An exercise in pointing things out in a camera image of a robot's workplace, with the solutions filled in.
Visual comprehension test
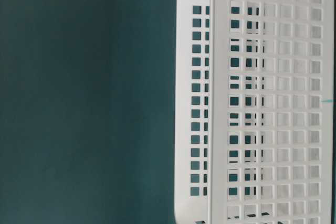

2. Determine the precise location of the white plastic lattice basket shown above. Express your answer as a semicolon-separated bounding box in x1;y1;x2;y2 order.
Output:
174;0;335;223

